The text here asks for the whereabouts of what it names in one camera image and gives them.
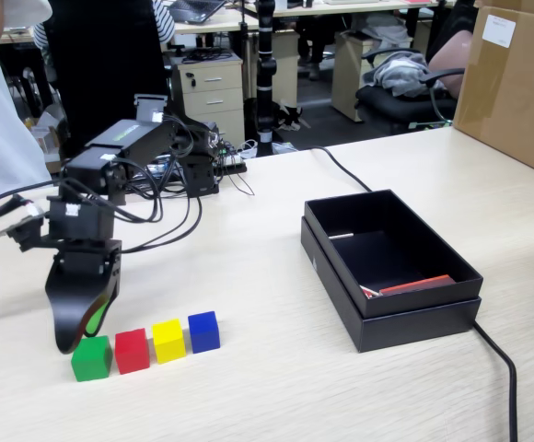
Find green wooden cube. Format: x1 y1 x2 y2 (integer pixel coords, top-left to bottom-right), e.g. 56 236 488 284
70 334 114 383

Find person in striped shirt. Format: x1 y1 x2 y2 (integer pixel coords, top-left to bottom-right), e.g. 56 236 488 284
33 0 176 52

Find blue wooden cube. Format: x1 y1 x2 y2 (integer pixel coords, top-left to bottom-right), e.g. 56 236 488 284
187 310 222 355

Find black laptop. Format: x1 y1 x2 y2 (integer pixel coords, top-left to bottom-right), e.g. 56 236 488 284
165 0 227 25

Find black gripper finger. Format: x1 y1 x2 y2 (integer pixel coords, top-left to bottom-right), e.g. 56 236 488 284
85 271 123 340
44 257 111 355

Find orange matchbox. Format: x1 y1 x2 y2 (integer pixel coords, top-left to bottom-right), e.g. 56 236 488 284
378 273 456 296

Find yellow wooden cube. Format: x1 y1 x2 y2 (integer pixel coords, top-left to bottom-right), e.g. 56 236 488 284
151 318 188 366

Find large brown cardboard box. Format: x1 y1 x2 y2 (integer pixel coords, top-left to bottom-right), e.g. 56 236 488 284
452 0 534 183

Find black open box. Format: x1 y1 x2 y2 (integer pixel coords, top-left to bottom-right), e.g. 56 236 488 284
299 215 482 355

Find small white cardboard box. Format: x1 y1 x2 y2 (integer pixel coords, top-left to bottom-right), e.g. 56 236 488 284
29 103 65 160

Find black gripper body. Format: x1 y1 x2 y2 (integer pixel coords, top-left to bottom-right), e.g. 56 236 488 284
45 195 123 278

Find person in white shirt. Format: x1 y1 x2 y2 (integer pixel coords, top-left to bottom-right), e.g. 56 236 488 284
0 0 54 199

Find black power cable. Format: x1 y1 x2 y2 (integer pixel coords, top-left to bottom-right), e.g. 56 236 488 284
310 145 520 442

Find long beige desk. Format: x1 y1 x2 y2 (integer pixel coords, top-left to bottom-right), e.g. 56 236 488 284
174 0 457 36

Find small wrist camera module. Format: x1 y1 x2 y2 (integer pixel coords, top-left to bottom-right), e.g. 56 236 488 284
0 209 47 253

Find black cardboard box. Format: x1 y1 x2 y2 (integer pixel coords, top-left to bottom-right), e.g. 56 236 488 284
303 187 485 319

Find black and white shoes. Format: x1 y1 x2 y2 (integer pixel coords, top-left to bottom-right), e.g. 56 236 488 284
273 101 312 133

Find red wooden cube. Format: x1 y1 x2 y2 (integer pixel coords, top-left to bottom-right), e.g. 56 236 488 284
114 327 151 376

